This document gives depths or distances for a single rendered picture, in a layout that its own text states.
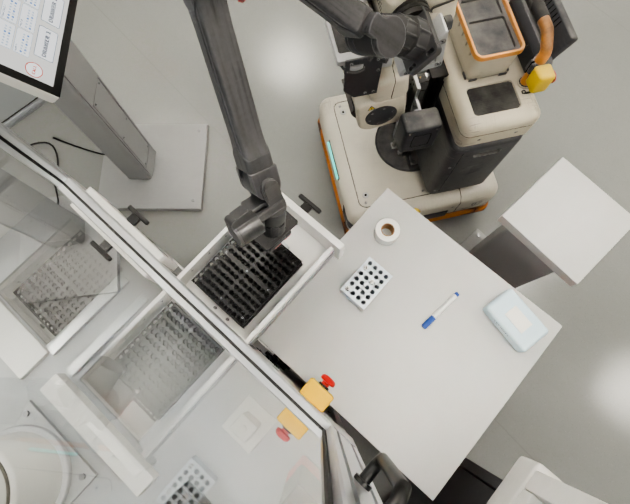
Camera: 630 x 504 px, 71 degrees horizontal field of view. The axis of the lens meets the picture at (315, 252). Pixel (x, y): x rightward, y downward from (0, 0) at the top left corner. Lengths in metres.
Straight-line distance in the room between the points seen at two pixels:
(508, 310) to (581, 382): 1.04
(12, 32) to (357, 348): 1.21
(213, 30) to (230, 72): 0.07
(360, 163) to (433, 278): 0.78
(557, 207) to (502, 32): 0.54
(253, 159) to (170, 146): 1.52
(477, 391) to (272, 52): 1.97
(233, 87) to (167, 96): 1.74
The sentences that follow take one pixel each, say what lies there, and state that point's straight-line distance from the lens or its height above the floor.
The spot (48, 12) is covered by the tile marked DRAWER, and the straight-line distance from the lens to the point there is 1.54.
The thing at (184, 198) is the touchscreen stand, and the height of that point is 0.03.
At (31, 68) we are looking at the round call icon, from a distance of 1.43.
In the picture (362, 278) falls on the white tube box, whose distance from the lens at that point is 1.22.
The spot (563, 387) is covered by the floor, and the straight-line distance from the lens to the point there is 2.25.
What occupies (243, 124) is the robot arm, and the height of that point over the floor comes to 1.29.
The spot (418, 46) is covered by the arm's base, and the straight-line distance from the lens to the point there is 1.03.
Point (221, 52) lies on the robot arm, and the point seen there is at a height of 1.39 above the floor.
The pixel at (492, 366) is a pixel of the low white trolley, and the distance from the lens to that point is 1.31.
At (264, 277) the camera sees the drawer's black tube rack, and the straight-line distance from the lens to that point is 1.12.
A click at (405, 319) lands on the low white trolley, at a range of 1.26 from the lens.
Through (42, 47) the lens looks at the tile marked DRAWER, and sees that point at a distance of 1.47.
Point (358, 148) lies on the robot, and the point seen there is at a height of 0.28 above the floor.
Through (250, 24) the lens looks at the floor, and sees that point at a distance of 2.72.
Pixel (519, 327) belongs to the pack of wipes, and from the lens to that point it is 1.30.
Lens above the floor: 1.99
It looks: 75 degrees down
